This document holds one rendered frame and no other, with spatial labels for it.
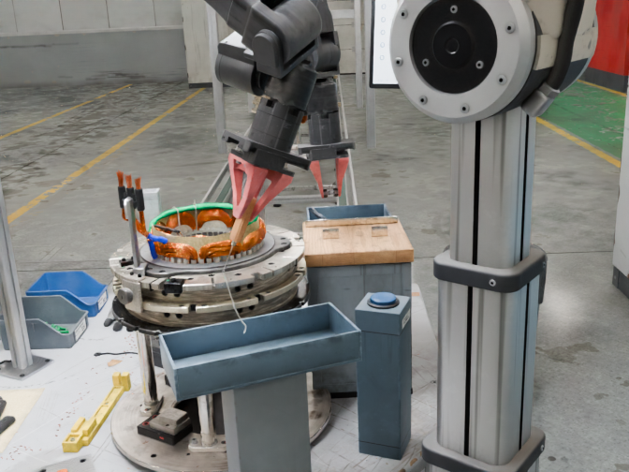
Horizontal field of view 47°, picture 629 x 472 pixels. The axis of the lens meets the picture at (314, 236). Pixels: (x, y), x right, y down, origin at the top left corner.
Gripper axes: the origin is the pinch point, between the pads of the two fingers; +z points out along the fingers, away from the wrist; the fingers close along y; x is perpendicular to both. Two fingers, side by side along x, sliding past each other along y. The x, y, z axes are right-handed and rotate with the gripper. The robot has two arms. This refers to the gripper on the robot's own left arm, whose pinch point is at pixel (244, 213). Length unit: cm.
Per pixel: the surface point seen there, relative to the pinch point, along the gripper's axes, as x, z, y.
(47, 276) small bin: -99, 46, -17
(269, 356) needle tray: 8.5, 15.5, -5.1
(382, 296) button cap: 0.5, 7.3, -28.8
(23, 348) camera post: -64, 50, -3
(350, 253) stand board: -14.7, 5.0, -33.6
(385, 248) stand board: -12.3, 2.3, -38.7
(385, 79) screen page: -86, -33, -89
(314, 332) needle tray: 1.3, 14.3, -17.5
